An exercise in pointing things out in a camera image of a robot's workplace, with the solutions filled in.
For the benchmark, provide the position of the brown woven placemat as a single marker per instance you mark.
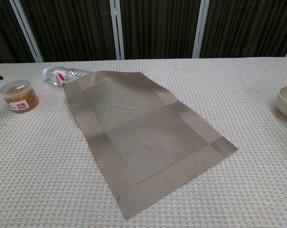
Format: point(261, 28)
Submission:
point(148, 137)

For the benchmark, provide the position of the clear jar of rubber bands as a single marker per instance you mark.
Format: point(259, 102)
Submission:
point(20, 98)

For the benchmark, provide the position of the clear plastic water bottle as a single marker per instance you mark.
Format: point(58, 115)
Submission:
point(60, 75)

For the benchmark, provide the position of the beige woven tablecloth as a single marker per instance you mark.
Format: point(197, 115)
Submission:
point(228, 190)

